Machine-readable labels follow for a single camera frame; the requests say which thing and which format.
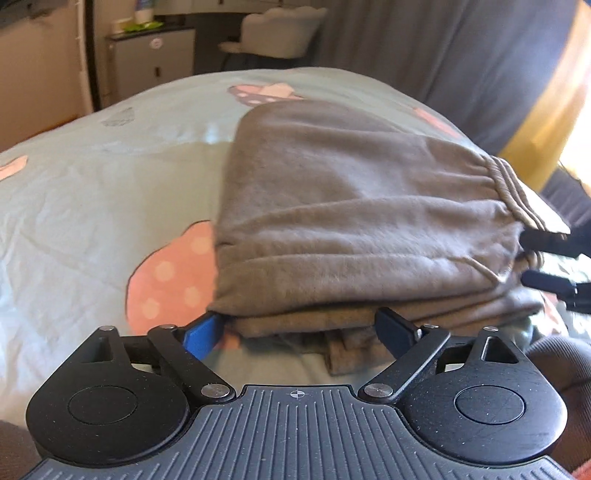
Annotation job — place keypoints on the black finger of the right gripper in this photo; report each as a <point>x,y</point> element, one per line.
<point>575,295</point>
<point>570,245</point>

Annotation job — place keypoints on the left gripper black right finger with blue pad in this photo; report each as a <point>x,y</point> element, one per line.
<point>431,363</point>

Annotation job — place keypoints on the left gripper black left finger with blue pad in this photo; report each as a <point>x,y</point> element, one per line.
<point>163,364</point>

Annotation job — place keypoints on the grey sweatpants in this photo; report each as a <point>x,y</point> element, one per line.
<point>329,213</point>

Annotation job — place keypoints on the yellow curtain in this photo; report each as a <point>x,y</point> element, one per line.
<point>534,150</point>

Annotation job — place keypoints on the grey curtain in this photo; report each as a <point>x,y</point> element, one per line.
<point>481,64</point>

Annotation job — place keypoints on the grey drawer cabinet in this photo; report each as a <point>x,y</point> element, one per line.
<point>141,61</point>

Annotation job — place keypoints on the green tray on cabinet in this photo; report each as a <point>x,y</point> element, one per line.
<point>142,27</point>

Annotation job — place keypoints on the white upholstered vanity chair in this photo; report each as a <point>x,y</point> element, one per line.
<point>278,33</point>

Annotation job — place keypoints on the blue white bottle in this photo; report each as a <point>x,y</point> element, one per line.
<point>143,11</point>

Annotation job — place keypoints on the white black floor standing unit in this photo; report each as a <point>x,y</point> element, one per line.
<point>85,41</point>

